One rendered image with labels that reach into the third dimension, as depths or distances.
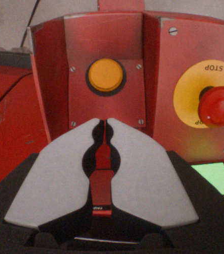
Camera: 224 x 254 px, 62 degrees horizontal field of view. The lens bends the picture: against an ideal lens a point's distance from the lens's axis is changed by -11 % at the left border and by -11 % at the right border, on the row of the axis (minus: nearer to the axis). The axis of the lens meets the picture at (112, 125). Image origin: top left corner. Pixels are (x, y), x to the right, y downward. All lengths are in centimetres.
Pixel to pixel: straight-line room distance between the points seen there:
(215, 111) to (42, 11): 90
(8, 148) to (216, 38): 39
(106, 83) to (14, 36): 86
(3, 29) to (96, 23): 86
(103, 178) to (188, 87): 12
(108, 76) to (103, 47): 4
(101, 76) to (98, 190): 12
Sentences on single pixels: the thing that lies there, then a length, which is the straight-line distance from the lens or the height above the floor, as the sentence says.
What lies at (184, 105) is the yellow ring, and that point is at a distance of 20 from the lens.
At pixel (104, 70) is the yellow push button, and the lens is 23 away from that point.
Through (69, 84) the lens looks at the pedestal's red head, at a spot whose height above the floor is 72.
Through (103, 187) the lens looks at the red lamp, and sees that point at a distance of 21.
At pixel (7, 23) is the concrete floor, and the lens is 107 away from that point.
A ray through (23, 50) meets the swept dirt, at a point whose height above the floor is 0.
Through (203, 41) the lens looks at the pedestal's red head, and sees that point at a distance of 18.
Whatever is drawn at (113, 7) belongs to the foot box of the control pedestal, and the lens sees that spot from 83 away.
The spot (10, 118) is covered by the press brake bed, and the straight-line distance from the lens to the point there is 51.
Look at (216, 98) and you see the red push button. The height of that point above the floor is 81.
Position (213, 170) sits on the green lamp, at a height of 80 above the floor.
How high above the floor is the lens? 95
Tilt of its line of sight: 56 degrees down
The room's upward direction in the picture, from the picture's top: 179 degrees clockwise
